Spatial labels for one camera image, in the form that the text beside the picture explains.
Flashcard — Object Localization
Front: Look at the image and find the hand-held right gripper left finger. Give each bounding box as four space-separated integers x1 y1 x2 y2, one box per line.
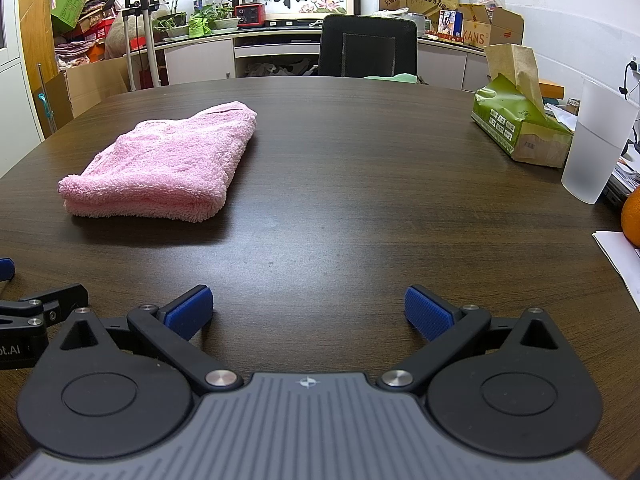
47 284 246 395

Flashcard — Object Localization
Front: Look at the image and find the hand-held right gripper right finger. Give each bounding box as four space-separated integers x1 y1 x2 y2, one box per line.
375 285 581 393

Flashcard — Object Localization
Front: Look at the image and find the pink towel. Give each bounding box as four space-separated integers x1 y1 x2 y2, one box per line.
57 101 259 224

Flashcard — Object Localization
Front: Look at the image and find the grey filing cabinet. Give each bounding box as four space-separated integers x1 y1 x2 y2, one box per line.
0 0 43 176

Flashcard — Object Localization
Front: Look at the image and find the white paper sheet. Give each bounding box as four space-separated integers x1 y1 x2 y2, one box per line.
592 230 640 306

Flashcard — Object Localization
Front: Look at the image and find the large brown cardboard box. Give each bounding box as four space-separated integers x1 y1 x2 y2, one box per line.
65 56 132 118

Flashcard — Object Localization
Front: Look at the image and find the green tissue box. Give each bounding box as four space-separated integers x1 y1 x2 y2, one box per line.
471 44 574 168

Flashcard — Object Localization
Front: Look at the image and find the orange fruit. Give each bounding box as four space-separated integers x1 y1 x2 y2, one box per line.
620 192 640 247

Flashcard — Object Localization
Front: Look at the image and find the pile of folded cloths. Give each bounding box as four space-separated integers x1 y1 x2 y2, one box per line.
54 37 108 70

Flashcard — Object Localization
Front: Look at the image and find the frosted plastic cup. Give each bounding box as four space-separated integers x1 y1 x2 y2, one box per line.
561 76 640 205

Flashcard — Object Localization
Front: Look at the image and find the white counter cabinet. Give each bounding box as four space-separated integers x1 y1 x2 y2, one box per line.
155 22 496 93

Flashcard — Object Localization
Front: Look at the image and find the green cardboard box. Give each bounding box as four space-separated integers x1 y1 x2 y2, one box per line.
51 0 90 33

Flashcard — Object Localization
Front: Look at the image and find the black office chair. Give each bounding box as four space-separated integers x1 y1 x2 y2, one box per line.
317 14 418 78

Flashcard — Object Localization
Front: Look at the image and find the small blue photo box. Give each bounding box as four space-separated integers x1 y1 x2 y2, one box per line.
439 10 463 38

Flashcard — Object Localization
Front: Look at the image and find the low potted plant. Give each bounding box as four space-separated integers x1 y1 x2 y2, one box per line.
210 2 241 34

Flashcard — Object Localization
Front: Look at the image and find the open cardboard box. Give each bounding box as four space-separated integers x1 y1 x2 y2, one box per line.
457 4 525 47

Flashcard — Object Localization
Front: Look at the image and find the tall potted plant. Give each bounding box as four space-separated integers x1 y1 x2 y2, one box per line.
152 0 236 41

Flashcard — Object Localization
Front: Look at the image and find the teal handled stick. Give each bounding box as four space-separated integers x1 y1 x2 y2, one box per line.
34 62 54 138

